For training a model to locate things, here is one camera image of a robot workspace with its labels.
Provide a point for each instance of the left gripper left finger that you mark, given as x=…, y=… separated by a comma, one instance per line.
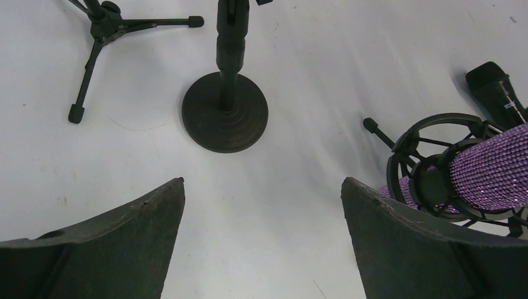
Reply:
x=121, y=253

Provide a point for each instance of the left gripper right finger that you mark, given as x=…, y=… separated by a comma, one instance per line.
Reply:
x=404, y=253

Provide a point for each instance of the shock mount tripod stand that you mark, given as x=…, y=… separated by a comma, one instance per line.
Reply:
x=418, y=147

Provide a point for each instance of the purple glitter microphone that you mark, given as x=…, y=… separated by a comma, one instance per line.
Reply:
x=473, y=179

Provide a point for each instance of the round base mic stand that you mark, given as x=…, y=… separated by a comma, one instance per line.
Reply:
x=225, y=111

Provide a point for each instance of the black microphone orange end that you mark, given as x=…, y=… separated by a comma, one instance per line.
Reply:
x=492, y=90

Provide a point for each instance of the black tripod mic stand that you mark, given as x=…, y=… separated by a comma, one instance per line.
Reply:
x=107, y=26

